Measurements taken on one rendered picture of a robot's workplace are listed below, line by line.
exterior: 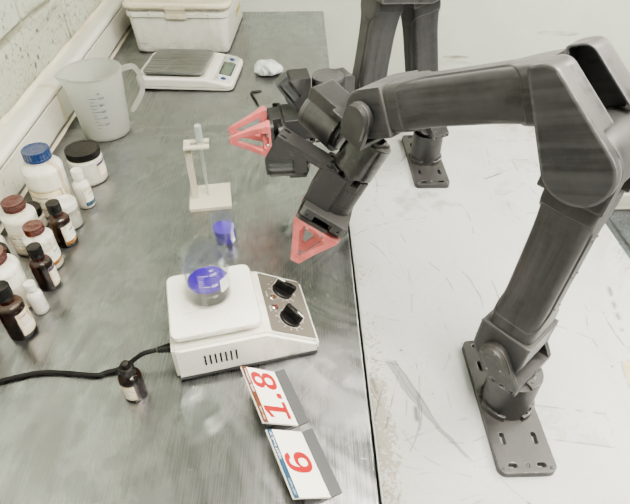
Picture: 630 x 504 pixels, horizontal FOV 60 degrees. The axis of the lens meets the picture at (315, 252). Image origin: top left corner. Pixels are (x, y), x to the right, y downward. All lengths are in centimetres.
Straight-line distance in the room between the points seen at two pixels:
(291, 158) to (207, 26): 106
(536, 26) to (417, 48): 128
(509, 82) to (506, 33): 173
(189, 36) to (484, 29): 108
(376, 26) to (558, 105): 54
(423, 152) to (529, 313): 60
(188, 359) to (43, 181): 49
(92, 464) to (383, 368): 39
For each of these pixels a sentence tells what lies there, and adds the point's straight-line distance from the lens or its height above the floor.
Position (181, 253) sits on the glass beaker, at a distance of 73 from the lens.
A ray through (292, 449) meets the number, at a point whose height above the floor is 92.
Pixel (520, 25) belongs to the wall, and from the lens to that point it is 226.
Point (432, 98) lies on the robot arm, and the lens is 58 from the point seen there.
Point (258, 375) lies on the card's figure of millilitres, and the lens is 74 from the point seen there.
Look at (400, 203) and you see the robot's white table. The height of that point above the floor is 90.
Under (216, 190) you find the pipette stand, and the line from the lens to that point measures 110.
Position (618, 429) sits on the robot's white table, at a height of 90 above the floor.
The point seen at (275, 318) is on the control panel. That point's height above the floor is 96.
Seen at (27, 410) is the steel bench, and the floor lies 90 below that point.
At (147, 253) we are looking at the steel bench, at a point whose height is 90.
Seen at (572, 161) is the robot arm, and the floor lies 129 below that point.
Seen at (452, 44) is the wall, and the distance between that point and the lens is 221.
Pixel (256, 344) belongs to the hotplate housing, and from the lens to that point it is 74.
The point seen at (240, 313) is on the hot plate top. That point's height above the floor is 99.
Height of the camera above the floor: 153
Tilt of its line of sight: 42 degrees down
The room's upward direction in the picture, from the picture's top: straight up
